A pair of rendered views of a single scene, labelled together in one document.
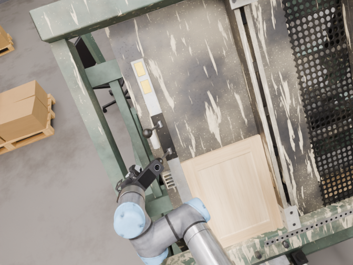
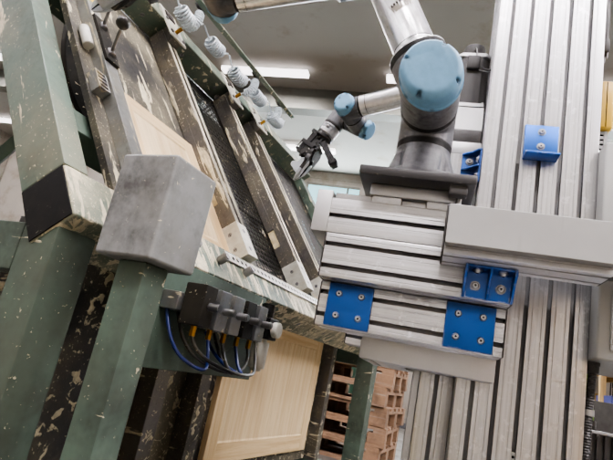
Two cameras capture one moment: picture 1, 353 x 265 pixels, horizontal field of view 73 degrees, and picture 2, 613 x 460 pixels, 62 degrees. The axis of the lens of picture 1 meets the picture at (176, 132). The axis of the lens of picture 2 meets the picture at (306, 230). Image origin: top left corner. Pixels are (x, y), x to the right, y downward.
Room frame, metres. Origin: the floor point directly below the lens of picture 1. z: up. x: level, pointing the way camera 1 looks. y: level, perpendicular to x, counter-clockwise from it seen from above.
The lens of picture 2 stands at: (-0.60, 0.87, 0.64)
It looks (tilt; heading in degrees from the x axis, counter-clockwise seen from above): 15 degrees up; 299
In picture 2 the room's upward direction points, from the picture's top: 12 degrees clockwise
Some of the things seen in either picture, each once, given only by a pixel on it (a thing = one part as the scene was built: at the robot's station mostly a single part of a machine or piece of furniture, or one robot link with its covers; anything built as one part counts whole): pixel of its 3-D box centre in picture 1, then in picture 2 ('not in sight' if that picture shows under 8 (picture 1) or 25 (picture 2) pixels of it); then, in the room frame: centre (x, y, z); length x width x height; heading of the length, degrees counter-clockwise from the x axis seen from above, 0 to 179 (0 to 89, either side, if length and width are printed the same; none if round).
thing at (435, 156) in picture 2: not in sight; (420, 169); (-0.30, -0.11, 1.09); 0.15 x 0.15 x 0.10
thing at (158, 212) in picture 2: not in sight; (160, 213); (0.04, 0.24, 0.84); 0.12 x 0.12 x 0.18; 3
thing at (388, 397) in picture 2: not in sight; (329, 393); (1.26, -3.57, 0.45); 1.27 x 0.87 x 0.90; 7
